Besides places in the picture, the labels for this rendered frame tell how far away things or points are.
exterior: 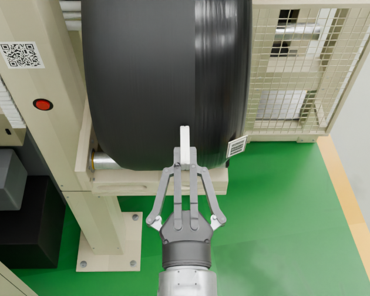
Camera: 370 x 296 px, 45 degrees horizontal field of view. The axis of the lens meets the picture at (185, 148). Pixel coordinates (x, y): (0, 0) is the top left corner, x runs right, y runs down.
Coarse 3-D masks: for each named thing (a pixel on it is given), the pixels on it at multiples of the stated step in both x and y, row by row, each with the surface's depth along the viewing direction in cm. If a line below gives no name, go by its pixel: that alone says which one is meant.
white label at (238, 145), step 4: (244, 136) 83; (236, 140) 82; (240, 140) 83; (244, 140) 84; (228, 144) 82; (232, 144) 83; (236, 144) 84; (240, 144) 84; (244, 144) 85; (228, 148) 84; (232, 148) 84; (236, 148) 85; (240, 148) 86; (244, 148) 87; (228, 152) 85; (232, 152) 86; (236, 152) 87; (240, 152) 88; (228, 156) 87
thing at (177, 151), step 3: (174, 147) 75; (177, 147) 75; (174, 150) 75; (177, 150) 75; (174, 153) 75; (177, 153) 75; (174, 156) 75; (177, 156) 75; (180, 156) 75; (174, 159) 74; (177, 159) 74; (180, 159) 74; (174, 162) 74; (180, 162) 74; (171, 168) 74; (171, 171) 73; (171, 174) 74
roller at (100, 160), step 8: (96, 152) 112; (104, 152) 112; (96, 160) 110; (104, 160) 111; (112, 160) 111; (96, 168) 112; (104, 168) 112; (112, 168) 112; (120, 168) 112; (216, 168) 113
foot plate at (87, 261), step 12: (132, 216) 200; (132, 228) 197; (84, 240) 194; (132, 240) 194; (84, 252) 192; (132, 252) 192; (84, 264) 188; (96, 264) 189; (108, 264) 189; (120, 264) 189; (132, 264) 188
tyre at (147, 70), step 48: (96, 0) 71; (144, 0) 70; (192, 0) 70; (240, 0) 72; (96, 48) 72; (144, 48) 71; (192, 48) 71; (240, 48) 73; (96, 96) 76; (144, 96) 74; (192, 96) 74; (240, 96) 77; (144, 144) 81; (192, 144) 81
